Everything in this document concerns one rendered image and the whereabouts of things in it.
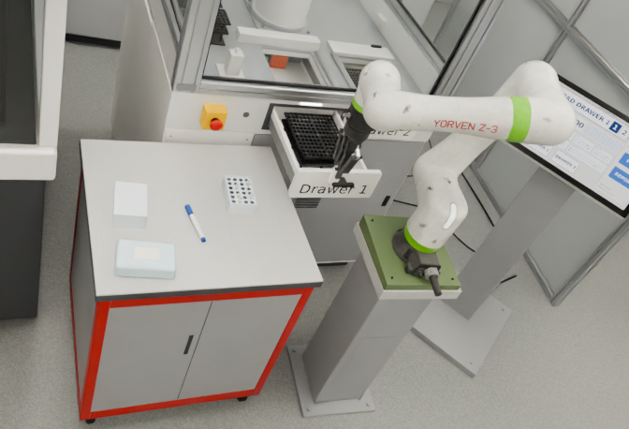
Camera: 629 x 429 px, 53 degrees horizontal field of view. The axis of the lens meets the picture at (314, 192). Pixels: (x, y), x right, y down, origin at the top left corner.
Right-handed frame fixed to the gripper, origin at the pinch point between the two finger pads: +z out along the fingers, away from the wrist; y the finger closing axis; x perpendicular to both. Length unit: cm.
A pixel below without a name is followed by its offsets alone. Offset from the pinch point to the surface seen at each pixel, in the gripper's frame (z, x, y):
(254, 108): 2.8, -16.4, -34.1
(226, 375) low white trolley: 67, -24, 25
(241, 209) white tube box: 15.3, -25.6, -0.7
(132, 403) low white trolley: 78, -53, 25
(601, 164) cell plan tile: -12, 101, 4
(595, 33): -16, 171, -88
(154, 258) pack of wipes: 13, -55, 19
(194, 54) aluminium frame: -15, -40, -34
